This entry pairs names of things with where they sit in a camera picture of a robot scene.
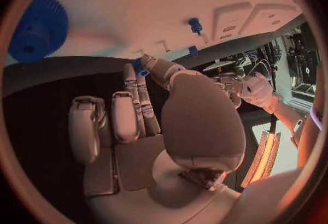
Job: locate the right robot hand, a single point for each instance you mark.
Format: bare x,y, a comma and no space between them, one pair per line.
200,121

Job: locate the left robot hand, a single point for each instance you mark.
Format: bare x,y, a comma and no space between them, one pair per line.
230,88

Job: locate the blue peg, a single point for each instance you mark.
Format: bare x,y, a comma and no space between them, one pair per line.
193,51
140,68
195,24

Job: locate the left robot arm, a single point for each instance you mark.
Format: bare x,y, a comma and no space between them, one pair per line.
266,95

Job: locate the white task board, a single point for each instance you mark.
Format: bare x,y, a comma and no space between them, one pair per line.
123,2

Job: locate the glowing light bar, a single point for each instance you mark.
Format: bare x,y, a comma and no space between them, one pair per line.
264,156

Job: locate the dark workshop machine rack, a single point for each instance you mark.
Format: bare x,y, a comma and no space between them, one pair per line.
302,60

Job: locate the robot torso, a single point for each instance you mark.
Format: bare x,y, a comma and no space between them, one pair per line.
308,138

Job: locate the blue gear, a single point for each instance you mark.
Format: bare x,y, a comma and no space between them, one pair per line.
38,29

